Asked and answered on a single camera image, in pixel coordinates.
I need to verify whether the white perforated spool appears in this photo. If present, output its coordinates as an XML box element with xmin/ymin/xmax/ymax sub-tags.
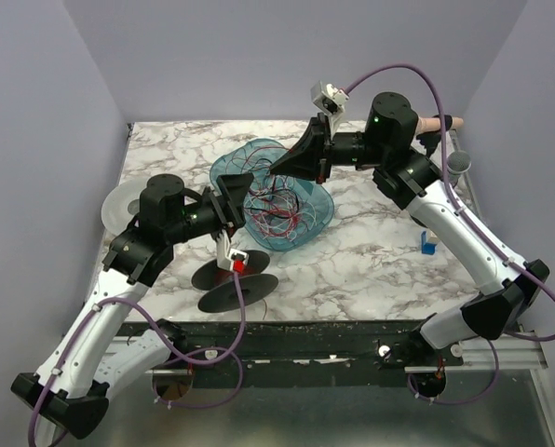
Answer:
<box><xmin>101</xmin><ymin>177</ymin><xmax>148</xmax><ymax>236</ymax></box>

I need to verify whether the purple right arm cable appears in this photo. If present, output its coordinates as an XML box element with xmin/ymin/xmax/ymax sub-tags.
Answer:
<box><xmin>345</xmin><ymin>63</ymin><xmax>555</xmax><ymax>405</ymax></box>

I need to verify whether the tangled wire bundle in bin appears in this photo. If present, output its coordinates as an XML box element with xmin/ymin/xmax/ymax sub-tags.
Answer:
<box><xmin>225</xmin><ymin>148</ymin><xmax>320</xmax><ymax>243</ymax></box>

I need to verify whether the silver mesh microphone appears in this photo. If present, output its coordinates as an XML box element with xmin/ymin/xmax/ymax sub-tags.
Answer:
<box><xmin>445</xmin><ymin>150</ymin><xmax>471</xmax><ymax>187</ymax></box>

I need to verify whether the blue and white small block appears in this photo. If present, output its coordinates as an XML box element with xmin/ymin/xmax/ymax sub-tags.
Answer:
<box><xmin>421</xmin><ymin>230</ymin><xmax>440</xmax><ymax>255</ymax></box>

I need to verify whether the teal transparent plastic bin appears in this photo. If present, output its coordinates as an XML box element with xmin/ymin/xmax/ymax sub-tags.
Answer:
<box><xmin>210</xmin><ymin>139</ymin><xmax>334</xmax><ymax>251</ymax></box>

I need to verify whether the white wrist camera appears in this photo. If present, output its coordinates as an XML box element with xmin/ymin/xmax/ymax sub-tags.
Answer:
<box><xmin>216</xmin><ymin>230</ymin><xmax>249</xmax><ymax>274</ymax></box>
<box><xmin>311</xmin><ymin>81</ymin><xmax>349</xmax><ymax>136</ymax></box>

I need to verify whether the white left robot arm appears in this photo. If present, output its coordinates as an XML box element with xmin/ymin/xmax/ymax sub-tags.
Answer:
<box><xmin>11</xmin><ymin>173</ymin><xmax>253</xmax><ymax>446</ymax></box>

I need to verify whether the dark grey perforated spool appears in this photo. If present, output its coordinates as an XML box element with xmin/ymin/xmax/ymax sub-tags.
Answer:
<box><xmin>191</xmin><ymin>249</ymin><xmax>279</xmax><ymax>314</ymax></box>

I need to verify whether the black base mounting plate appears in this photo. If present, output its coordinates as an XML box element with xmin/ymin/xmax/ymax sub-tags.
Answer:
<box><xmin>114</xmin><ymin>318</ymin><xmax>521</xmax><ymax>390</ymax></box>

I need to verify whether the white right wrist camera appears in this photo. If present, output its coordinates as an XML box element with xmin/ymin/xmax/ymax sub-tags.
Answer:
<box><xmin>311</xmin><ymin>81</ymin><xmax>349</xmax><ymax>136</ymax></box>

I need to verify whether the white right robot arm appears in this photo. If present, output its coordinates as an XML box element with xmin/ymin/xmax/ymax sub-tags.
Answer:
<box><xmin>270</xmin><ymin>92</ymin><xmax>549</xmax><ymax>349</ymax></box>

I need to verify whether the aluminium rail frame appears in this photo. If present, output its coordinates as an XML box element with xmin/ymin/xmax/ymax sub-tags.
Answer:
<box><xmin>33</xmin><ymin>332</ymin><xmax>551</xmax><ymax>447</ymax></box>

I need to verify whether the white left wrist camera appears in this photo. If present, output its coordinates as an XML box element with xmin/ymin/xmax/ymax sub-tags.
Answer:
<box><xmin>216</xmin><ymin>230</ymin><xmax>249</xmax><ymax>274</ymax></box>

